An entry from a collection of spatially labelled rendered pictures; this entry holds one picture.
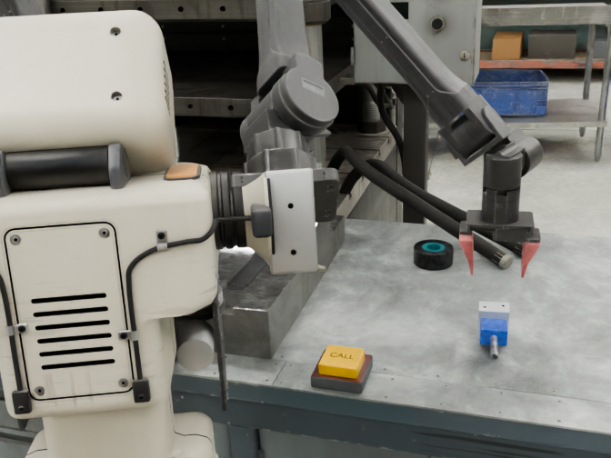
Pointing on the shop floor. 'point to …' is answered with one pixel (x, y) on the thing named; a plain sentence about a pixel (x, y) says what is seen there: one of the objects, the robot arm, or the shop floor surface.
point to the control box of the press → (453, 44)
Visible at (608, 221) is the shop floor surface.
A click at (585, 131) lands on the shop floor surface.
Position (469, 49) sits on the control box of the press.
